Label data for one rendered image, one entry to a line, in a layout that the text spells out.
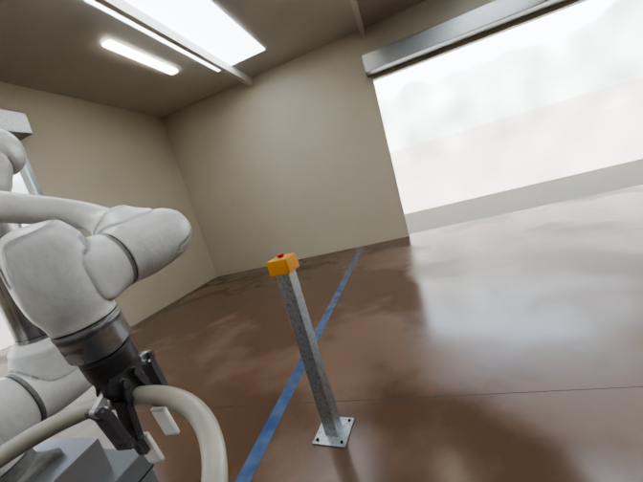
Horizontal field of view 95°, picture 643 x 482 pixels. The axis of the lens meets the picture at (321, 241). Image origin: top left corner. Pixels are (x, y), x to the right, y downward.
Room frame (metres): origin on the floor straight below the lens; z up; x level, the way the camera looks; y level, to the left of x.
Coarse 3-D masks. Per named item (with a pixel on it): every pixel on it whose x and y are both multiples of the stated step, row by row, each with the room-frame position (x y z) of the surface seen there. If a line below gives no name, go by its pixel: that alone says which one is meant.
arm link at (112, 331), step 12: (120, 312) 0.47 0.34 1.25; (96, 324) 0.42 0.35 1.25; (108, 324) 0.43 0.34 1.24; (120, 324) 0.45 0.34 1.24; (72, 336) 0.41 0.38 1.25; (84, 336) 0.41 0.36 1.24; (96, 336) 0.42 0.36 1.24; (108, 336) 0.43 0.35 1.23; (120, 336) 0.44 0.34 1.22; (60, 348) 0.41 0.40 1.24; (72, 348) 0.41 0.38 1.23; (84, 348) 0.41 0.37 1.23; (96, 348) 0.42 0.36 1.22; (108, 348) 0.43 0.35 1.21; (72, 360) 0.42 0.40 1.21; (84, 360) 0.41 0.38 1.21; (96, 360) 0.42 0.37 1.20
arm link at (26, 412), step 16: (0, 384) 0.66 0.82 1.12; (16, 384) 0.68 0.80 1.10; (0, 400) 0.63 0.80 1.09; (16, 400) 0.65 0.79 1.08; (32, 400) 0.67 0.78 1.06; (0, 416) 0.62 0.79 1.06; (16, 416) 0.64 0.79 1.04; (32, 416) 0.66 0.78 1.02; (0, 432) 0.61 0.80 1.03; (16, 432) 0.63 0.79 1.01
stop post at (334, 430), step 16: (288, 256) 1.48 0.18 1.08; (272, 272) 1.48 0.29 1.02; (288, 272) 1.44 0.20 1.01; (288, 288) 1.48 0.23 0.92; (288, 304) 1.49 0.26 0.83; (304, 304) 1.53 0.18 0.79; (304, 320) 1.49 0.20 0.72; (304, 336) 1.48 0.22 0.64; (304, 352) 1.49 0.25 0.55; (320, 352) 1.54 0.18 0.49; (320, 368) 1.49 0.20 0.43; (320, 384) 1.47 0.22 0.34; (320, 400) 1.49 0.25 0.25; (320, 416) 1.50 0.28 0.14; (336, 416) 1.51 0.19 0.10; (320, 432) 1.53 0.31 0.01; (336, 432) 1.47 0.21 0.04
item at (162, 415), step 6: (156, 408) 0.51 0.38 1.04; (162, 408) 0.51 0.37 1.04; (156, 414) 0.51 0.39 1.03; (162, 414) 0.51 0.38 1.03; (168, 414) 0.51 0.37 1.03; (156, 420) 0.52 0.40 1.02; (162, 420) 0.51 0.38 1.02; (168, 420) 0.51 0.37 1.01; (162, 426) 0.52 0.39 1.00; (168, 426) 0.52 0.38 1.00; (174, 426) 0.52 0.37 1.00; (168, 432) 0.52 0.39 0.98; (174, 432) 0.52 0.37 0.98
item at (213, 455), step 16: (96, 400) 0.47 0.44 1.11; (144, 400) 0.46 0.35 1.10; (160, 400) 0.44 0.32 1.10; (176, 400) 0.43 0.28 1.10; (192, 400) 0.41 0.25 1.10; (64, 416) 0.46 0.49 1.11; (80, 416) 0.46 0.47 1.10; (192, 416) 0.39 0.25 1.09; (208, 416) 0.38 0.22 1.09; (32, 432) 0.44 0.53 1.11; (48, 432) 0.44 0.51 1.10; (208, 432) 0.35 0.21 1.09; (0, 448) 0.42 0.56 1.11; (16, 448) 0.43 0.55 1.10; (32, 448) 0.44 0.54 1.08; (208, 448) 0.33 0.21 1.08; (224, 448) 0.33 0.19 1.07; (0, 464) 0.41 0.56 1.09; (208, 464) 0.31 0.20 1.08; (224, 464) 0.31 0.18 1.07; (208, 480) 0.29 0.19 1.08; (224, 480) 0.29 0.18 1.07
